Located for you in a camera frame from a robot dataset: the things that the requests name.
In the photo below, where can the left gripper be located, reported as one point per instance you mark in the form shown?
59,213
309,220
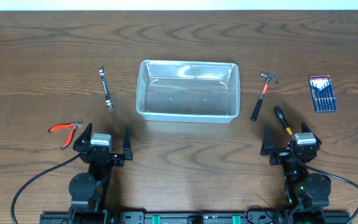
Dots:
127,154

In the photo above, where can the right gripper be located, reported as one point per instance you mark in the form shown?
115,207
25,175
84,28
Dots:
267,144

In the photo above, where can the black handled screwdriver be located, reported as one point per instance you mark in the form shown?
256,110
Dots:
281,116

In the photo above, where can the red handled pliers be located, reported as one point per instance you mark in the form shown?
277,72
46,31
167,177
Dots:
73,126

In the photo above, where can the silver ring wrench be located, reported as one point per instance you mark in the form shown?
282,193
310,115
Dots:
108,100

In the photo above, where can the precision screwdriver set case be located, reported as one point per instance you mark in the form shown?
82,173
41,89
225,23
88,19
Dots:
324,100

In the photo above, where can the small claw hammer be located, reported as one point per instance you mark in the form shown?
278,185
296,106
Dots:
268,78

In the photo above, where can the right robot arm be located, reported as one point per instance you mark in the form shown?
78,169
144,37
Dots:
305,192

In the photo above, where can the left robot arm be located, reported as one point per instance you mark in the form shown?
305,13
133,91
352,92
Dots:
88,189

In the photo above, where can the clear plastic container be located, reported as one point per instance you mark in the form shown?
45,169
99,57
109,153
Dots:
186,91

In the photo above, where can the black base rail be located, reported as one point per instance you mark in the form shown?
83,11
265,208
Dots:
194,218

